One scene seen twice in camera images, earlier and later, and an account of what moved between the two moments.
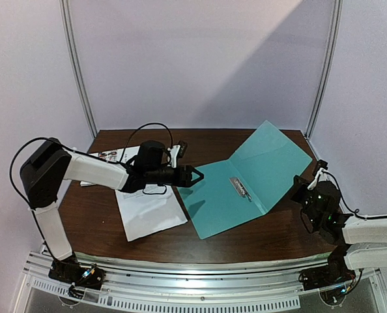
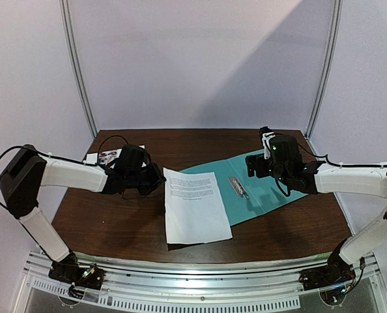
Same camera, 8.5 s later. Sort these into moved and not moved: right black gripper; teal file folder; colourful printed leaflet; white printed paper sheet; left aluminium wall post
Moved: right black gripper; white printed paper sheet; teal file folder
Not moved: left aluminium wall post; colourful printed leaflet
